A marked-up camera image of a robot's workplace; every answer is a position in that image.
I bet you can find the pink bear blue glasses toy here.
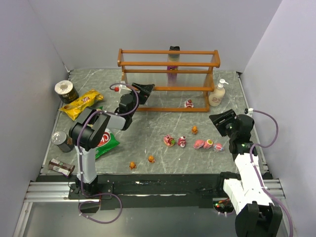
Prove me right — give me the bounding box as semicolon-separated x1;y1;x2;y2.
213;143;224;152

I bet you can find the pink bear strawberry hat toy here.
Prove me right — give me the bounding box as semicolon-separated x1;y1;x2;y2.
177;136;186;148

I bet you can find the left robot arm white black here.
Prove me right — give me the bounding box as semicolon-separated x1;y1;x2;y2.
69;83;155;197

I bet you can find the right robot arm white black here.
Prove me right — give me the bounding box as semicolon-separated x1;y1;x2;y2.
209;110;282;237

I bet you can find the orange wooden shelf rack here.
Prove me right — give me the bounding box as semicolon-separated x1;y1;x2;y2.
117;47;221;112

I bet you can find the beige lotion pump bottle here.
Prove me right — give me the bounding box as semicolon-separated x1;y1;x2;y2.
208;79;229;107

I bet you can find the pink bear yellow hat toy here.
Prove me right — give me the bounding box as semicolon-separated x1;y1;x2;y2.
203;139;213;149

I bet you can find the purple spray can black cap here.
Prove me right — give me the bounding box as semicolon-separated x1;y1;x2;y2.
167;46;180;85

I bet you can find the orange bear toy right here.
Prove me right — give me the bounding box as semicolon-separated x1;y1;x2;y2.
192;126;198;135

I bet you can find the orange bear toy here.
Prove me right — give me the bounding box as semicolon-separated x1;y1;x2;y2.
192;126;198;135
129;161;137;170
148;156;156;163

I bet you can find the pink lying bear toy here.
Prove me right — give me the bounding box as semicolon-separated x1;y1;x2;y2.
193;139;204;149

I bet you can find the green Chuba chips bag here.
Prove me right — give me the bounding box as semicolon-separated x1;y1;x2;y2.
95;128;120;159

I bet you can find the orange bear toy middle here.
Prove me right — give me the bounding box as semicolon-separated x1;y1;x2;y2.
148;156;156;163

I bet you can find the orange bear toy front left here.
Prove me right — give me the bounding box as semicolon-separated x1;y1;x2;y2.
129;161;137;170

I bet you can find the yellow chips bag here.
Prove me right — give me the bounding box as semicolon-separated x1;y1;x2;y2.
59;89;104;121

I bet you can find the black paper cup white lid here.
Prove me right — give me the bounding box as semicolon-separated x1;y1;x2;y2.
54;80;79;104

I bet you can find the small electronics board with leds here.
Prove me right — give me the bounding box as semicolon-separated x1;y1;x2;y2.
213;198;235;217

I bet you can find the dark soda can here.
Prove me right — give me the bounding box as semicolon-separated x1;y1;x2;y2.
51;131;74;153

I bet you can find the brown chocolate bar wrapper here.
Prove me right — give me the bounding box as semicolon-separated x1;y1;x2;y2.
48;158;75;178

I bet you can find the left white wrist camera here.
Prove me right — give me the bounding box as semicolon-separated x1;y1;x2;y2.
113;81;129;94

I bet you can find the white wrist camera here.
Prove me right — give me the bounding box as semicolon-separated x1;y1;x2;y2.
244;108;254;117
113;81;129;94

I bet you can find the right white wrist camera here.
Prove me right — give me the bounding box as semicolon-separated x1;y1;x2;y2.
244;108;254;117

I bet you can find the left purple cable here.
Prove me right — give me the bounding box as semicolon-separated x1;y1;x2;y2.
76;83;140;173

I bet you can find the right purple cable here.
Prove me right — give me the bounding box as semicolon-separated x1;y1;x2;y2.
249;110;294;237

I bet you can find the purple cable loop front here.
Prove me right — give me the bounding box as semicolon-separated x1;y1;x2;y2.
78;192;123;225

